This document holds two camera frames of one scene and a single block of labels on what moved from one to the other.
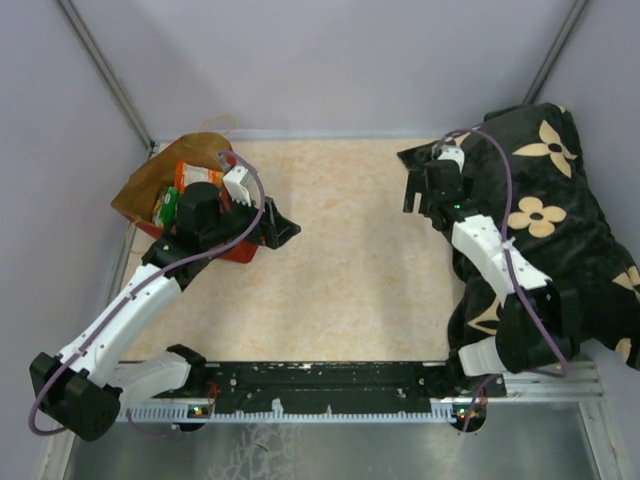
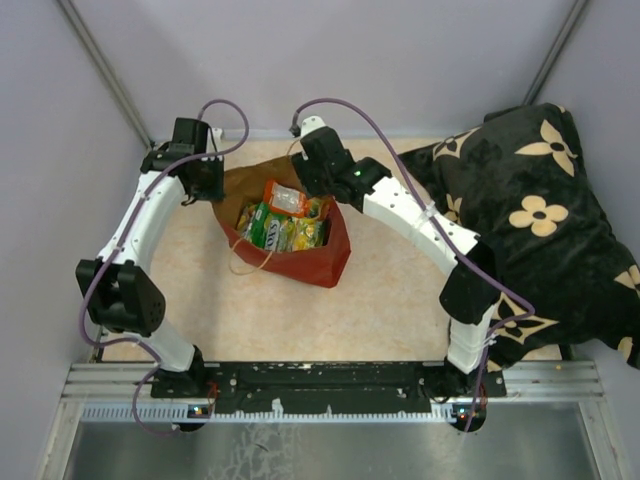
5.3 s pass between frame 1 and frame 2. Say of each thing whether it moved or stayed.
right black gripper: moved
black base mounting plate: stayed
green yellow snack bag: moved
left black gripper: moved
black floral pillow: stayed
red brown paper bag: moved
